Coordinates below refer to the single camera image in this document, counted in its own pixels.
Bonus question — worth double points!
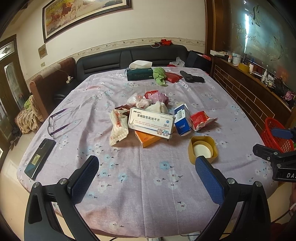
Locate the yellow round lid container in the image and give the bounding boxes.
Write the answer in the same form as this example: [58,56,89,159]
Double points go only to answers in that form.
[188,136,218,165]

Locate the red torn cigarette pack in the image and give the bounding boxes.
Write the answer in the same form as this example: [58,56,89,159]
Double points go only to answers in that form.
[190,111,217,132]

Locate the blue white small box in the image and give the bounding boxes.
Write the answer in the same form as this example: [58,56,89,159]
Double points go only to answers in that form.
[174,103,192,136]

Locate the white red printed plastic bag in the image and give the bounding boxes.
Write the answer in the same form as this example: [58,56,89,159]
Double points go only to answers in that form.
[109,109,129,146]

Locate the white medicine box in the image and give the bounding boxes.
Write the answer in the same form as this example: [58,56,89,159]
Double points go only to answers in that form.
[128,108,175,139]

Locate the orange cardboard box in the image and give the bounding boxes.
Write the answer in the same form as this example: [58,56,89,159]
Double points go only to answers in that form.
[134,131,169,148]

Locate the red wrapper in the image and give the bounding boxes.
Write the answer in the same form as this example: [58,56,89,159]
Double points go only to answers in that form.
[144,90,169,105]

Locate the dark red snack packet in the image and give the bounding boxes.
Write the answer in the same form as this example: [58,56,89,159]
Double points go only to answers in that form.
[115,104,131,113]

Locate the red plastic trash basket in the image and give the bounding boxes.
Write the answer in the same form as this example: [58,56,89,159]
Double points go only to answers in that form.
[260,118,294,153]

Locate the yellow tape roll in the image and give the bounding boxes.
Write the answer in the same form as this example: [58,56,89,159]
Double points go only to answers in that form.
[238,63,249,73]

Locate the floral purple tablecloth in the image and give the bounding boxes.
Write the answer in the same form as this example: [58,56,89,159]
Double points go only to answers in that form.
[17,68,276,237]

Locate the brown wooden cabinet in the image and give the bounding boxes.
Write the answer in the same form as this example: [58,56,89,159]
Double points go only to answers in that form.
[205,1,295,133]

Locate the brown armchair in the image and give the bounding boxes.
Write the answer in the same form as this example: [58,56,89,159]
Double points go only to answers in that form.
[29,57,76,119]

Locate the black toy pistol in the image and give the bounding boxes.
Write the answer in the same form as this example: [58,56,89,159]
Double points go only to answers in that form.
[180,70,205,83]

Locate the red pouch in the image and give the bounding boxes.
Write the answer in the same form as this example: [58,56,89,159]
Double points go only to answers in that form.
[165,72,183,83]

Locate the white plastic bag on sofa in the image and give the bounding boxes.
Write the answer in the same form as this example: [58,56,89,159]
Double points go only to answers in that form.
[169,57,185,67]

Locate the green cloth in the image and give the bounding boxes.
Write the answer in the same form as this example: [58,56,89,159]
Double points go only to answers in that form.
[153,67,168,86]

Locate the green tissue box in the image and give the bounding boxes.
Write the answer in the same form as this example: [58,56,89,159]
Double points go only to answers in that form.
[126,60,154,81]

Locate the black leather sofa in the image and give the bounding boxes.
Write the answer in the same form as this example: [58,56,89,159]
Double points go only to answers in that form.
[53,44,189,104]

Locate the framed horse painting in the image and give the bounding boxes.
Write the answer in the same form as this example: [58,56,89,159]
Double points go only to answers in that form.
[42,0,132,43]

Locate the purple frame eyeglasses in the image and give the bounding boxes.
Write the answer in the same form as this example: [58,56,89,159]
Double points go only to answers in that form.
[47,107,83,138]

